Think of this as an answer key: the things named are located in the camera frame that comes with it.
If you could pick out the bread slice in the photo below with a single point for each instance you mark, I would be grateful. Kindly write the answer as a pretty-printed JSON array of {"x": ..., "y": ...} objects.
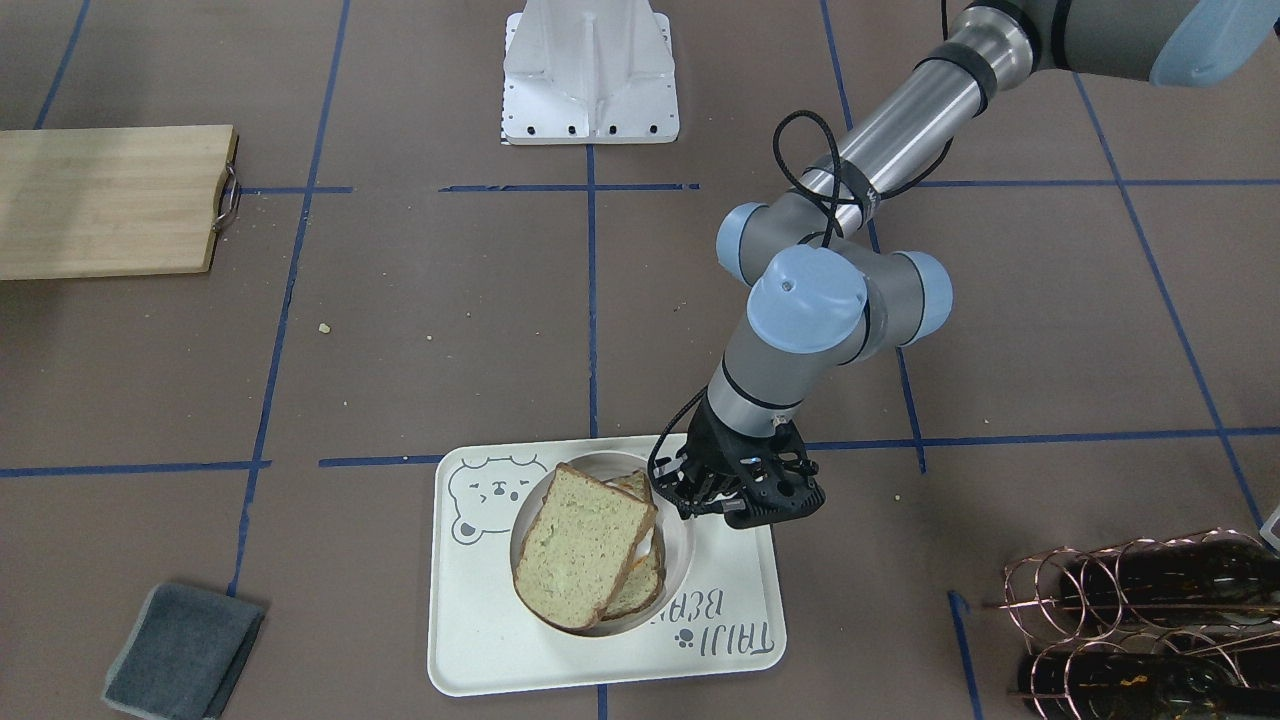
[
  {"x": 578, "y": 550},
  {"x": 647, "y": 575}
]

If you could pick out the green wine bottle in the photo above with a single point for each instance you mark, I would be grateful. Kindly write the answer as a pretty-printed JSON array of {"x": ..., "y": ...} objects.
[
  {"x": 1223, "y": 582},
  {"x": 1101, "y": 682}
]

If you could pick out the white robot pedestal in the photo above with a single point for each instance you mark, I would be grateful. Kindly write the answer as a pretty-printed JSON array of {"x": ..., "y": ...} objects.
[{"x": 588, "y": 72}]

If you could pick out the copper wire bottle rack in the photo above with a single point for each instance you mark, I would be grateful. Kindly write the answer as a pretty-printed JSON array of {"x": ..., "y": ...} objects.
[{"x": 1180, "y": 628}]

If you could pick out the grey folded cloth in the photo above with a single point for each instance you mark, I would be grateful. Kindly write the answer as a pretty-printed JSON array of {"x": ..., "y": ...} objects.
[{"x": 185, "y": 654}]

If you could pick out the middle green wine bottle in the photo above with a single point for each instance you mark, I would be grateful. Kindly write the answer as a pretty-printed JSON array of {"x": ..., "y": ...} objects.
[{"x": 1223, "y": 582}]

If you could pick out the wooden cutting board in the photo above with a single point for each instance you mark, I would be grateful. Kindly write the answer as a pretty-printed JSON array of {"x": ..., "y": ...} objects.
[{"x": 103, "y": 202}]

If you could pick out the white plate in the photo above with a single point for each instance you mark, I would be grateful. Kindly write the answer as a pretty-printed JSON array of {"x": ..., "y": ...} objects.
[{"x": 604, "y": 465}]

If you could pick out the front green wine bottle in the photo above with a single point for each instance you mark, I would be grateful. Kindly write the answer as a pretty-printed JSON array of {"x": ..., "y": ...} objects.
[{"x": 1101, "y": 682}]

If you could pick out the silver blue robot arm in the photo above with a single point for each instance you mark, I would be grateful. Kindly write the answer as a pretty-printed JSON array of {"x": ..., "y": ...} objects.
[{"x": 819, "y": 299}]

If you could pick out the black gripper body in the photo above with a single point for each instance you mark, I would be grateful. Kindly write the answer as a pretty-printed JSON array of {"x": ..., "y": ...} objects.
[{"x": 714, "y": 441}]

